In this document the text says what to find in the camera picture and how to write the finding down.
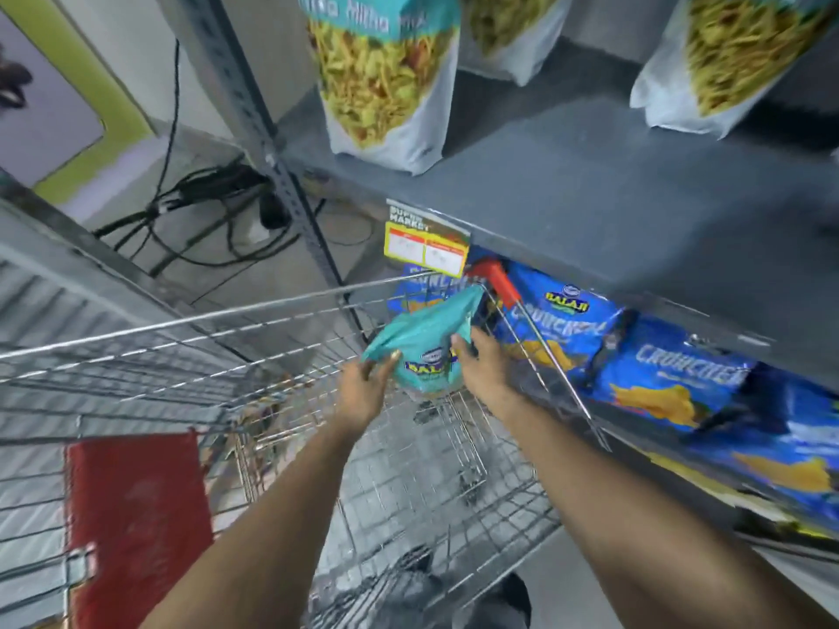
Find metal wire shopping cart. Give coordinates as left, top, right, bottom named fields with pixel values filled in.
left=0, top=271, right=612, bottom=629

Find blue chips packet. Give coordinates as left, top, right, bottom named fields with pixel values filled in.
left=387, top=263, right=468, bottom=315
left=590, top=314, right=758, bottom=433
left=688, top=363, right=839, bottom=528
left=488, top=260, right=627, bottom=380

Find yellow shelf price tag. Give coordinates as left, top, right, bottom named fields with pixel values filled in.
left=383, top=199, right=472, bottom=280

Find black power cables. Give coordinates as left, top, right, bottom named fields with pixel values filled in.
left=92, top=39, right=376, bottom=297

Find teal snack packet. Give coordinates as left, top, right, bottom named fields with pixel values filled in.
left=362, top=283, right=487, bottom=395

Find white snack mix pouch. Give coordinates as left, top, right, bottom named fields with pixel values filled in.
left=458, top=0, right=578, bottom=87
left=630, top=0, right=839, bottom=140
left=296, top=0, right=462, bottom=176

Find person's right forearm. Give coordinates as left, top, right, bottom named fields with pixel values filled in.
left=495, top=394, right=839, bottom=629

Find grey metal shelf rack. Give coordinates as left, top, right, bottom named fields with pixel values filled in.
left=155, top=0, right=839, bottom=629

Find red cart seat flap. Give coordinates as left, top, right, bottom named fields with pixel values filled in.
left=64, top=431, right=216, bottom=629

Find person's shoe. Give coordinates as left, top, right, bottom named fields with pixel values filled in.
left=459, top=572, right=533, bottom=629

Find green framed wall poster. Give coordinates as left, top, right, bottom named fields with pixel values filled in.
left=0, top=0, right=156, bottom=207

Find person's left forearm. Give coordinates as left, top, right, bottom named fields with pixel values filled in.
left=141, top=412, right=368, bottom=629

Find red cart corner guard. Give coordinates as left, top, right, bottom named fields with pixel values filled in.
left=467, top=258, right=523, bottom=310

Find person's right hand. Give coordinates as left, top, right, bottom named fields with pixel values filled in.
left=450, top=326, right=529, bottom=413

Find person's left hand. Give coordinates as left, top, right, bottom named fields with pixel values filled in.
left=335, top=350, right=402, bottom=435

